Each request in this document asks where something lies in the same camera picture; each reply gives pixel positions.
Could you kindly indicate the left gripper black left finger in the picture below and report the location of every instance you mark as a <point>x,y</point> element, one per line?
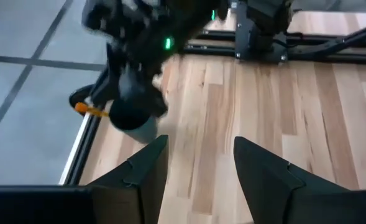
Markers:
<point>133,186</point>

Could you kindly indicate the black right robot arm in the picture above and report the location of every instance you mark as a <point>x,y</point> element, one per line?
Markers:
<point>185,18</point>

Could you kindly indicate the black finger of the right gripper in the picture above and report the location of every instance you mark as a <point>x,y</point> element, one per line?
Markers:
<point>117,84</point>
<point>158,102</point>

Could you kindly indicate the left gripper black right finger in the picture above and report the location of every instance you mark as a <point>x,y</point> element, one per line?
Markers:
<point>279,193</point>

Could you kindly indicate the dark green cup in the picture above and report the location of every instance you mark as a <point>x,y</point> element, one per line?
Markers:
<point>130,115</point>

